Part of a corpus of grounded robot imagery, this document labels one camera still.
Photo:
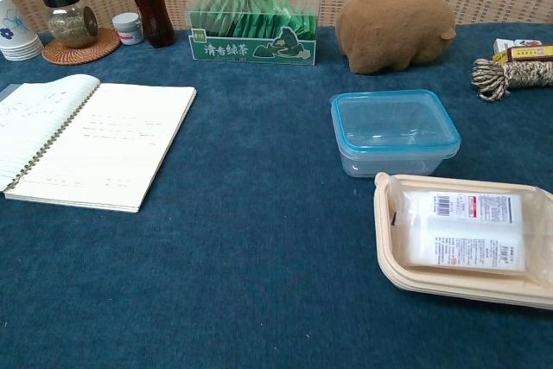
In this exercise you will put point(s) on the white spiral notebook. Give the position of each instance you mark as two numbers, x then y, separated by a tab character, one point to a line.
99	144

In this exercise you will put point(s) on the blue table cloth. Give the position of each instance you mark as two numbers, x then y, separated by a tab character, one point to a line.
259	278

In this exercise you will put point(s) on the clear box of green tea bags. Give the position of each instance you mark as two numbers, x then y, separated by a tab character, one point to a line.
252	45

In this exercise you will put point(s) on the clear container with blue lid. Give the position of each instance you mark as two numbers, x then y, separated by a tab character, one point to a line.
393	127

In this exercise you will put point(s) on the beige lunch tray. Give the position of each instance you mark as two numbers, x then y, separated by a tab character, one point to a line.
389	252

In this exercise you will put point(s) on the brown plush animal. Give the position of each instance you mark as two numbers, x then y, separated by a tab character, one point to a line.
389	27

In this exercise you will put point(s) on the cola bottle with red cap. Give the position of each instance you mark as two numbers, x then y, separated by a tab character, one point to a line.
151	10

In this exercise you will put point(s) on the small white plastic jar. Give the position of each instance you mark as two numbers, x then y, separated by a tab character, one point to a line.
128	27

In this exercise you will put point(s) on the white plastic wrapped package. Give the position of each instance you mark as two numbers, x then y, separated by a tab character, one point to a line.
466	235

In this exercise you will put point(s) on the round woven rattan coaster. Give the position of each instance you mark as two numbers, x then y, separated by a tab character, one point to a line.
103	47

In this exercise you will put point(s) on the glass jar with black lid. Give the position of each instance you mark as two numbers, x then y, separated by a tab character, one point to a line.
69	23

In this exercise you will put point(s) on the white mahjong tile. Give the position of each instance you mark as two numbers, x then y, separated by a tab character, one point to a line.
527	42
501	45

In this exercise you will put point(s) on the small yellow cardboard box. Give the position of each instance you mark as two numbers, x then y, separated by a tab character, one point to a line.
531	53

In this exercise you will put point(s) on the flower print paper cup stack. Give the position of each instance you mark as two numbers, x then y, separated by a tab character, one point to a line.
15	34

